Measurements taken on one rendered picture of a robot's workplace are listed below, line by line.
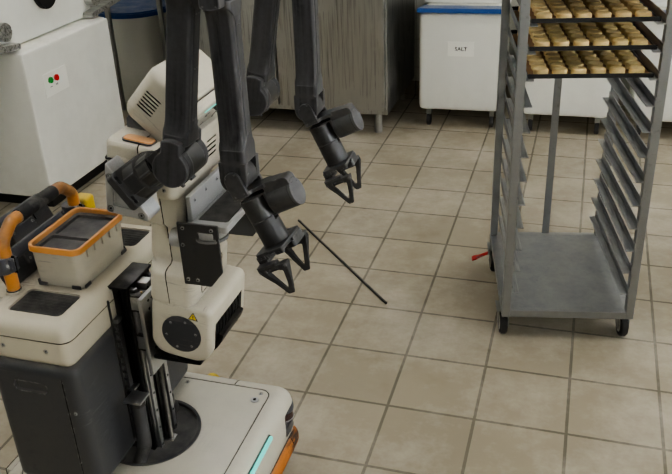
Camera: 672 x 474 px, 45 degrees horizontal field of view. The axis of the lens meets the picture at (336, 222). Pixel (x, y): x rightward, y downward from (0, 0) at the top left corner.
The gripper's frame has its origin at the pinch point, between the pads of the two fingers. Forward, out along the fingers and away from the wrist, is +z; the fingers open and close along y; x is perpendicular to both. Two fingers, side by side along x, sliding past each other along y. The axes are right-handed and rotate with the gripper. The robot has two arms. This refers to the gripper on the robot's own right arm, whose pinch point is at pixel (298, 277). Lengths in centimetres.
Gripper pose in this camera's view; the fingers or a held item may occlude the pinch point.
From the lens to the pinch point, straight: 168.8
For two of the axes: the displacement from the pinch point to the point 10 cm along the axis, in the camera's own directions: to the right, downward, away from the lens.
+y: 2.9, -4.2, 8.6
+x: -8.4, 3.1, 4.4
